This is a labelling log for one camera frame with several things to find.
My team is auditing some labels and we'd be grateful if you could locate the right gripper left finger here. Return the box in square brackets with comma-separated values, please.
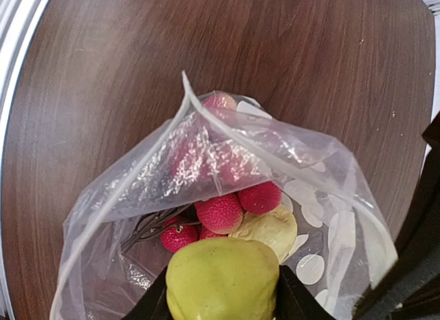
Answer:
[122, 268, 172, 320]

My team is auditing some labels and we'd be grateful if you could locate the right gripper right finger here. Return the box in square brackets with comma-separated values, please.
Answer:
[275, 265, 334, 320]

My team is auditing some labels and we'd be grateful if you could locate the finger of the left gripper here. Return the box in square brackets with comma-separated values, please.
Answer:
[355, 117, 439, 319]

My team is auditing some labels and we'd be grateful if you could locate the yellow fake lemon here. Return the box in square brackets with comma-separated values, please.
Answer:
[166, 237, 279, 319]

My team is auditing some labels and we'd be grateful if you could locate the pale yellow fake pear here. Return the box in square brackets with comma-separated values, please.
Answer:
[228, 204, 298, 264]

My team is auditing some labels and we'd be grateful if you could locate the red lychee bunch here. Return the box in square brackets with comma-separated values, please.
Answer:
[122, 92, 283, 255]

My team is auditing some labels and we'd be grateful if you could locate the clear polka dot zip bag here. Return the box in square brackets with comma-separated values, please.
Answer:
[50, 80, 397, 319]

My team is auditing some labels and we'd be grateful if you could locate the front aluminium rail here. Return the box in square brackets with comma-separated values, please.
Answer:
[0, 0, 56, 320]

